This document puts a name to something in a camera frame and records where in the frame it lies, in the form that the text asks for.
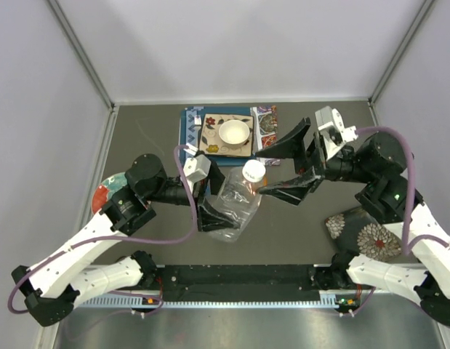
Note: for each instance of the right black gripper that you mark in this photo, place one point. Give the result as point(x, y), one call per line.
point(312, 164)

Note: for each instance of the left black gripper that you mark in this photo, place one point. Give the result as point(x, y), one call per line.
point(207, 220)

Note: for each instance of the large clear juice bottle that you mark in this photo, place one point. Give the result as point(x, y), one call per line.
point(239, 200)

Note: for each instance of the white bottle cap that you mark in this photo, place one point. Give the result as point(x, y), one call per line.
point(253, 171)

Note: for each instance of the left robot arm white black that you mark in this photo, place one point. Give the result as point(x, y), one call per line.
point(54, 287)

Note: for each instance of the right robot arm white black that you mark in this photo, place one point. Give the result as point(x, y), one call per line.
point(381, 160)

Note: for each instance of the square floral beige plate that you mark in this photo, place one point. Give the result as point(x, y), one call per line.
point(210, 142)

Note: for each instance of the white ceramic bowl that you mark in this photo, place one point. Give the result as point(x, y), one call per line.
point(234, 132)

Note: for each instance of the blue patterned placemat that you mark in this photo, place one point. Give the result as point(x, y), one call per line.
point(265, 127)

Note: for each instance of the black floral square plate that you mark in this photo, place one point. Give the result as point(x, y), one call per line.
point(356, 230)

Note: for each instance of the round red teal plate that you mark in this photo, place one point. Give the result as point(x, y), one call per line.
point(106, 189)

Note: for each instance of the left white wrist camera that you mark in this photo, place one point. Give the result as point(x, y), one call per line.
point(196, 167)

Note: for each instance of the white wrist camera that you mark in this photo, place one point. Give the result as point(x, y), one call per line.
point(196, 167)
point(333, 132)

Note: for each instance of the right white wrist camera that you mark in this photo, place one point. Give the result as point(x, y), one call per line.
point(333, 132)

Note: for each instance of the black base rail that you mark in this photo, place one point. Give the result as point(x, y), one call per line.
point(242, 283)

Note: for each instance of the grey cable duct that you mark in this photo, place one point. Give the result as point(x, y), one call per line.
point(324, 301)

